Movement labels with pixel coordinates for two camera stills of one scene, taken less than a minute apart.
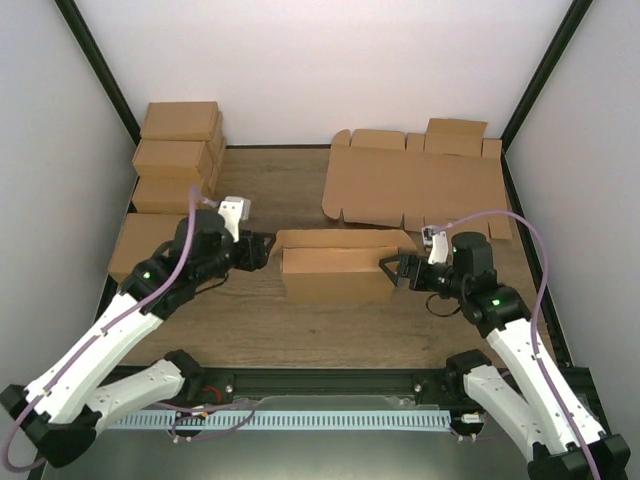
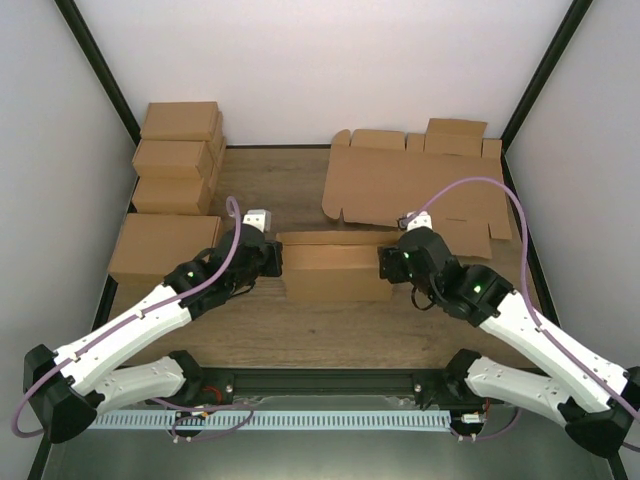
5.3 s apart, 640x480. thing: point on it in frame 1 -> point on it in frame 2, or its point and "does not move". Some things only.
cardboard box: (339, 265) does not move
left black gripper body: (251, 259) -> (273, 269)
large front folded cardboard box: (143, 235) does not move
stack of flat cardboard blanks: (453, 177) does not move
